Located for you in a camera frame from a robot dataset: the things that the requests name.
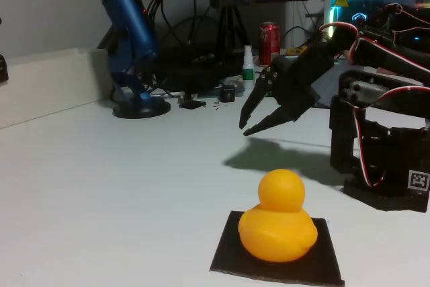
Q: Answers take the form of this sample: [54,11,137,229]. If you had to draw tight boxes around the yellow rubber duck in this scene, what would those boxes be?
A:
[237,168,318,263]

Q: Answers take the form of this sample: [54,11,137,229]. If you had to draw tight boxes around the black square mat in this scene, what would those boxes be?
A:
[210,210,346,287]

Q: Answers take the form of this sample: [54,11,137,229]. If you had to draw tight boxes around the white spray bottle green label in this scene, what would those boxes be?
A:
[242,44,255,91]

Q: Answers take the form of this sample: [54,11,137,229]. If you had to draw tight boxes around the grey flat pouch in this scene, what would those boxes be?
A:
[220,77,245,95]

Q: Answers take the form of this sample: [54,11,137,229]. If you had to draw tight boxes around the grey flat tablet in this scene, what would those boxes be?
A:
[312,65,341,110]

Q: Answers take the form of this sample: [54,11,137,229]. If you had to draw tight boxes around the small black cube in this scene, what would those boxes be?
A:
[220,84,236,103]

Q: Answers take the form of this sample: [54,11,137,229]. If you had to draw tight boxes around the red cola can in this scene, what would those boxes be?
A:
[257,21,282,66]

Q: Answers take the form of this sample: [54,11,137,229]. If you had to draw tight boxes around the black desktop equipment pile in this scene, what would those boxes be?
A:
[144,43,246,95]

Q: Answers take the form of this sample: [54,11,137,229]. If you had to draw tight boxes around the glass-sided computer case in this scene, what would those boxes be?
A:
[324,0,430,49]

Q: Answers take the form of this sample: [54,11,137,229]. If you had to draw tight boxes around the black tripod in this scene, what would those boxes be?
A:
[214,4,251,53]

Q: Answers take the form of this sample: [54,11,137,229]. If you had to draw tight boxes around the blue desktop microphone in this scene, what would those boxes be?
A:
[95,0,172,120]

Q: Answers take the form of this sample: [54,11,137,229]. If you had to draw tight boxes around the black-white fiducial tag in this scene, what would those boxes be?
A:
[408,169,430,191]

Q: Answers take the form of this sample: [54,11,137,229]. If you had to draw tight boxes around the white raised ledge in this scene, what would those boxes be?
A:
[0,47,115,130]

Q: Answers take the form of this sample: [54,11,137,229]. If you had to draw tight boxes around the black oblong case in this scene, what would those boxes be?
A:
[0,54,9,83]

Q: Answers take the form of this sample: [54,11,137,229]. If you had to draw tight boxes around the black hanging cable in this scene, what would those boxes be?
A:
[186,0,199,46]

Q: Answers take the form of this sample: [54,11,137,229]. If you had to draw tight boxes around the black robot arm red-white wires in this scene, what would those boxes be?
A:
[320,23,430,214]

